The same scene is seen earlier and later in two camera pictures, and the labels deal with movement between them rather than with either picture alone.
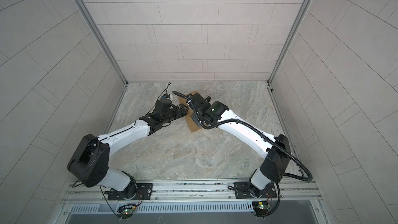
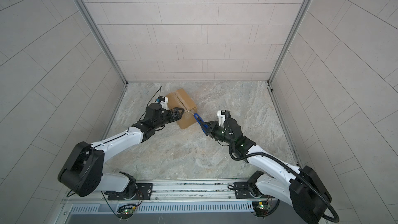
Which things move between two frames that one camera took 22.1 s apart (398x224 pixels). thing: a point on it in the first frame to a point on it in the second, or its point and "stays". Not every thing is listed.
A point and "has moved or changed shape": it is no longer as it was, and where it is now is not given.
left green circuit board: x=128 y=211 stays
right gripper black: x=193 y=116 to x=211 y=128
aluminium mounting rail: x=96 y=191 stays
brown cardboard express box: x=192 y=126 has moved or changed shape
